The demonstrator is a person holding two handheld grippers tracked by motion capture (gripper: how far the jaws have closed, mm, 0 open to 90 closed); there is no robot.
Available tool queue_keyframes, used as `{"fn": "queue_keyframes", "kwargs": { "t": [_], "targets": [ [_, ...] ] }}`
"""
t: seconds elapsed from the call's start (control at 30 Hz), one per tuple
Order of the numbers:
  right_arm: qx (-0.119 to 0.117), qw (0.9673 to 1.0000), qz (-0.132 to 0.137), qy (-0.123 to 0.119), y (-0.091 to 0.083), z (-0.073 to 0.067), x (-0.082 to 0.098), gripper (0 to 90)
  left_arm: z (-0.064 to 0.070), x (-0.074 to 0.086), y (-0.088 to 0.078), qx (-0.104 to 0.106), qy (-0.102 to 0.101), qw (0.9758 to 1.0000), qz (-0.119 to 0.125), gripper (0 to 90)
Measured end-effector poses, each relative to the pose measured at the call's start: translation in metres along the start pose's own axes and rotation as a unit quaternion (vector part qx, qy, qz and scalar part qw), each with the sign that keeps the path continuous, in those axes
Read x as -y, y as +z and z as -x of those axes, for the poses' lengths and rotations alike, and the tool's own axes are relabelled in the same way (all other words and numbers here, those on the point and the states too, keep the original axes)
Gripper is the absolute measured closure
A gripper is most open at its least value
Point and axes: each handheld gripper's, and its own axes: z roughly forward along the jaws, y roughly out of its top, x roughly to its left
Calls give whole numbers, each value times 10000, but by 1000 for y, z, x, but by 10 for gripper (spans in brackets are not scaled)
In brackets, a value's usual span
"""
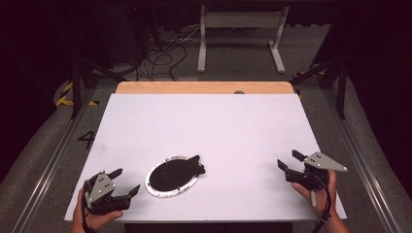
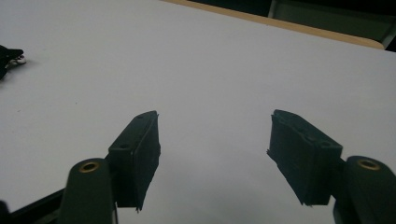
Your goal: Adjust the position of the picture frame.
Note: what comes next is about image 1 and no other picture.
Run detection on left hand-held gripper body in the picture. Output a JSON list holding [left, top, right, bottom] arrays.
[[83, 170, 132, 216]]

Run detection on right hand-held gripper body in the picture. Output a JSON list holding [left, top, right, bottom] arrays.
[[285, 151, 349, 192]]

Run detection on person's left hand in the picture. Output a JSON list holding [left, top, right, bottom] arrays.
[[71, 187, 124, 233]]

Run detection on person's right hand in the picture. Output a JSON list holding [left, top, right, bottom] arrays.
[[291, 169, 340, 218]]

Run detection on black metal stand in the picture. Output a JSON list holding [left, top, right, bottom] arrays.
[[65, 6, 128, 119], [289, 57, 349, 120]]

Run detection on white board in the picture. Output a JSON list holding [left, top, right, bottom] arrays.
[[63, 92, 348, 224]]

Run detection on yellow and black floor tape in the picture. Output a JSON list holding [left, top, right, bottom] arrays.
[[54, 81, 100, 108]]

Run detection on wooden table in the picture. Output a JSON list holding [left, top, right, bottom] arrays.
[[115, 81, 296, 96]]

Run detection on black equipment case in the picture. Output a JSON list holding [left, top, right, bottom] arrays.
[[106, 4, 144, 66]]

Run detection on white metal stand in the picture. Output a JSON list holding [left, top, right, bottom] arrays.
[[196, 4, 291, 75]]

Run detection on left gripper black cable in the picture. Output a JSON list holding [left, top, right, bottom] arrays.
[[81, 183, 98, 233]]

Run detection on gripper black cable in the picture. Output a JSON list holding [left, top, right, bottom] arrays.
[[310, 173, 334, 233], [81, 183, 98, 233]]

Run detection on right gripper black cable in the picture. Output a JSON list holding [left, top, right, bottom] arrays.
[[310, 173, 334, 233]]

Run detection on aluminium floor rail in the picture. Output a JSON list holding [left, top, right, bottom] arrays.
[[11, 84, 99, 233], [323, 88, 403, 233]]

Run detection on bundle of floor cables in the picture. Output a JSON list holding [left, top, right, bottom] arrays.
[[135, 26, 209, 83]]

